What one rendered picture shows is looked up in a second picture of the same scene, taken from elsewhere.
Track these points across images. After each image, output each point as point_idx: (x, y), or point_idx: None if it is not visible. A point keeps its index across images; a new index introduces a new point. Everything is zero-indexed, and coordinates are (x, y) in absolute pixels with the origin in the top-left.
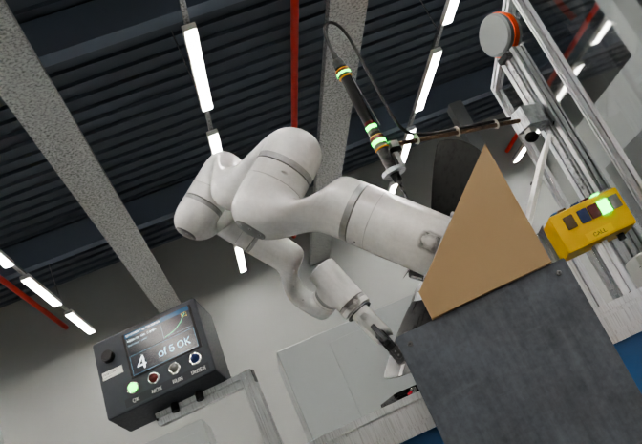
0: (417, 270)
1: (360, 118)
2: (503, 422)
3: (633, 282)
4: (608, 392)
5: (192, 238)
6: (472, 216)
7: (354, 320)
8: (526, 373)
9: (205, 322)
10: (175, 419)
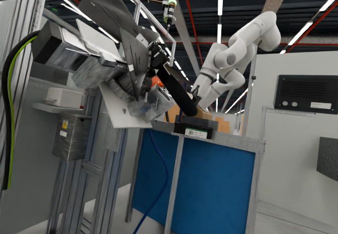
0: (207, 107)
1: None
2: None
3: (15, 88)
4: None
5: (272, 50)
6: None
7: (210, 81)
8: None
9: (276, 84)
10: (305, 115)
